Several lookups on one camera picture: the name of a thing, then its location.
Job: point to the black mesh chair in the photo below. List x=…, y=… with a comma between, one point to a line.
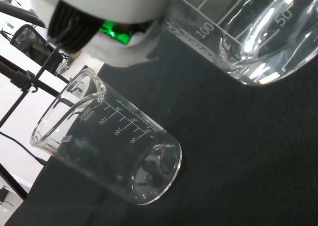
x=23, y=36

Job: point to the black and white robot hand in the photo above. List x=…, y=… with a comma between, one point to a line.
x=119, y=5

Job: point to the black tripod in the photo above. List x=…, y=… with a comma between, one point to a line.
x=17, y=75

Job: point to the black bench cloth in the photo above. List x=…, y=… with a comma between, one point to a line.
x=236, y=149

